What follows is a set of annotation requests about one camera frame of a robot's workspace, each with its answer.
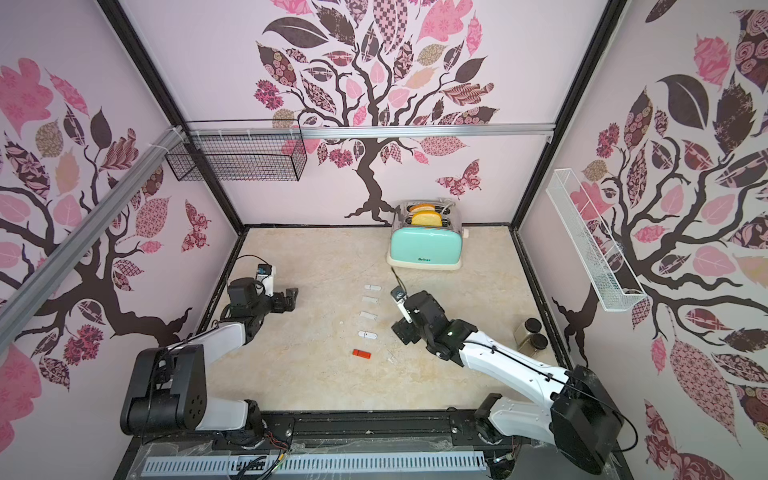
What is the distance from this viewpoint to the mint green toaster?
3.20 feet

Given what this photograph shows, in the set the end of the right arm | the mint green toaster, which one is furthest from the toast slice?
the end of the right arm

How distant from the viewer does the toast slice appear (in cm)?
99

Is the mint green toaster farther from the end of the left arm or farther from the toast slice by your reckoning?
the end of the left arm

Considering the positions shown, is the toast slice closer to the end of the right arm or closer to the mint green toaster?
the mint green toaster
